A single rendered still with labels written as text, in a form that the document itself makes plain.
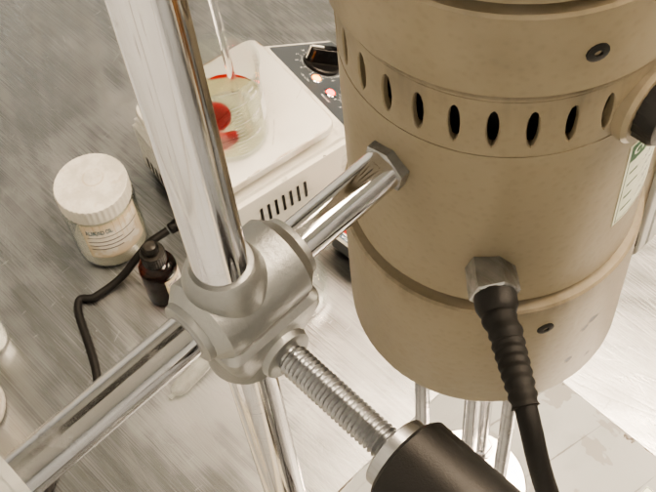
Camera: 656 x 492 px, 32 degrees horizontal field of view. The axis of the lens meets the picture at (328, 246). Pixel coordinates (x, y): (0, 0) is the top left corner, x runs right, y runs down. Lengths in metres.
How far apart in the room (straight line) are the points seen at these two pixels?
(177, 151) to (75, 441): 0.09
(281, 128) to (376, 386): 0.21
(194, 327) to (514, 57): 0.10
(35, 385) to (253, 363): 0.62
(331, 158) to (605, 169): 0.60
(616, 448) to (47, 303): 0.46
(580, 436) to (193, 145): 0.63
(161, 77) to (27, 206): 0.79
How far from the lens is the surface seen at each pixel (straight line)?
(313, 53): 0.97
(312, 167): 0.90
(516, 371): 0.33
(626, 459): 0.85
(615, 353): 0.89
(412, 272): 0.37
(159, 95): 0.23
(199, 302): 0.29
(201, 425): 0.87
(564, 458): 0.84
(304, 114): 0.90
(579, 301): 0.38
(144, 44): 0.22
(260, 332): 0.30
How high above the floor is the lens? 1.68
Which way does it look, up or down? 57 degrees down
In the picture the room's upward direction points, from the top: 7 degrees counter-clockwise
